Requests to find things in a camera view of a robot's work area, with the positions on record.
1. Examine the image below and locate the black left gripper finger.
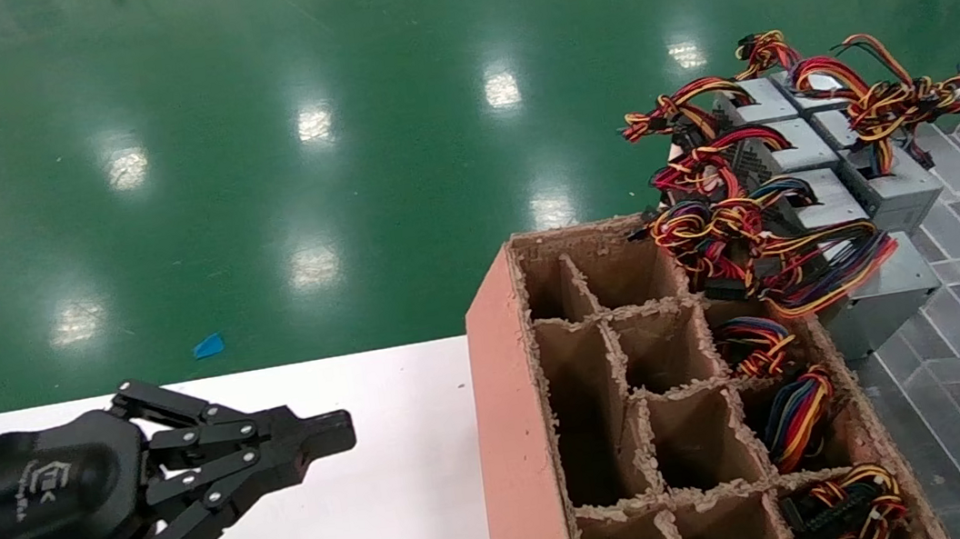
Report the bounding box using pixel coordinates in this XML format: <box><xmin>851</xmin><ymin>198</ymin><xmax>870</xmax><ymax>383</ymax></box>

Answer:
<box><xmin>105</xmin><ymin>353</ymin><xmax>359</xmax><ymax>485</ymax></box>
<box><xmin>64</xmin><ymin>444</ymin><xmax>324</xmax><ymax>539</ymax></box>

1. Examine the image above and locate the blue scrap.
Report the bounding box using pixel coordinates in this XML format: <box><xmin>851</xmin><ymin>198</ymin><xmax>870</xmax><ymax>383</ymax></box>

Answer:
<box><xmin>191</xmin><ymin>331</ymin><xmax>228</xmax><ymax>361</ymax></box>

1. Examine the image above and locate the brown cardboard box with dividers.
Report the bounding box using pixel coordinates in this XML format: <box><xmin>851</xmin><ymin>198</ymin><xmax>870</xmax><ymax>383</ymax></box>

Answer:
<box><xmin>453</xmin><ymin>181</ymin><xmax>949</xmax><ymax>539</ymax></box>

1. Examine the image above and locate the grey power supply with cables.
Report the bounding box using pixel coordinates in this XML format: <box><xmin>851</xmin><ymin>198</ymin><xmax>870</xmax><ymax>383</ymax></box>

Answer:
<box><xmin>755</xmin><ymin>362</ymin><xmax>845</xmax><ymax>475</ymax></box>
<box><xmin>778</xmin><ymin>458</ymin><xmax>915</xmax><ymax>539</ymax></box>
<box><xmin>712</xmin><ymin>310</ymin><xmax>801</xmax><ymax>384</ymax></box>
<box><xmin>838</xmin><ymin>131</ymin><xmax>950</xmax><ymax>242</ymax></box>
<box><xmin>645</xmin><ymin>115</ymin><xmax>843</xmax><ymax>208</ymax></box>
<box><xmin>731</xmin><ymin>19</ymin><xmax>873</xmax><ymax>124</ymax></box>
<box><xmin>625</xmin><ymin>164</ymin><xmax>878</xmax><ymax>288</ymax></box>
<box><xmin>615</xmin><ymin>66</ymin><xmax>800</xmax><ymax>147</ymax></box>
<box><xmin>742</xmin><ymin>212</ymin><xmax>951</xmax><ymax>374</ymax></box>
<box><xmin>805</xmin><ymin>20</ymin><xmax>960</xmax><ymax>157</ymax></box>

